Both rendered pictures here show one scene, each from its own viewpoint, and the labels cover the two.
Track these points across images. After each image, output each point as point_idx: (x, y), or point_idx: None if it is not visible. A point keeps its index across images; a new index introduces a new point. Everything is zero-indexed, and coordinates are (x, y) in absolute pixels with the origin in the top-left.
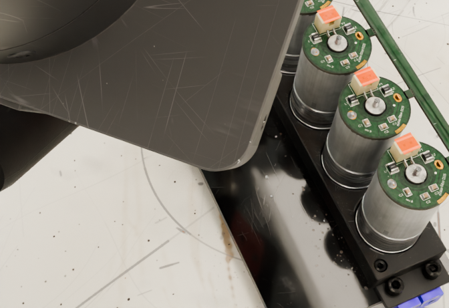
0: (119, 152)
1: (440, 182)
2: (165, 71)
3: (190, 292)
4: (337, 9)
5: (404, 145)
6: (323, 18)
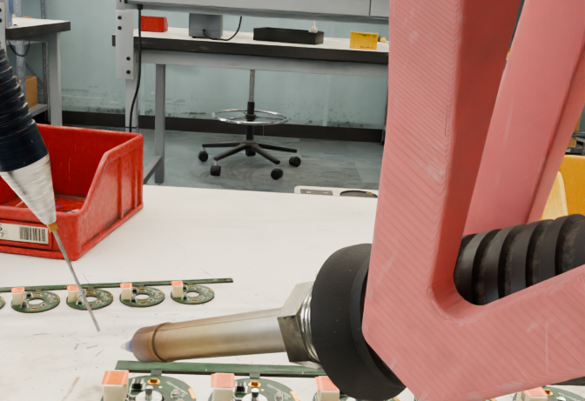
0: None
1: (570, 398)
2: None
3: None
4: (322, 376)
5: (536, 391)
6: (332, 388)
